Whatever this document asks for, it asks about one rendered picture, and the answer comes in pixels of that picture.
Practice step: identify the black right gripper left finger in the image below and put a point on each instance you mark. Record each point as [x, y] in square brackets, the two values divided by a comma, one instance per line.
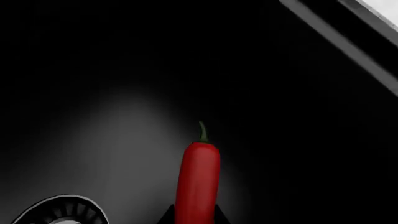
[168, 215]

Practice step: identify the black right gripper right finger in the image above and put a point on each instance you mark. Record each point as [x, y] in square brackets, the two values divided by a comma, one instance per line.
[221, 215]

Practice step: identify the red chili pepper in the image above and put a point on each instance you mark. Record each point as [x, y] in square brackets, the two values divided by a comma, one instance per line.
[197, 179]

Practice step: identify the round sink drain strainer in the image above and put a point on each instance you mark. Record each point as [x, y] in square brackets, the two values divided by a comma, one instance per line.
[66, 211]

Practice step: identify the dark metal sink basin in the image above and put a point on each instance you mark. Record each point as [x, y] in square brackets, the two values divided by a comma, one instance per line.
[124, 93]

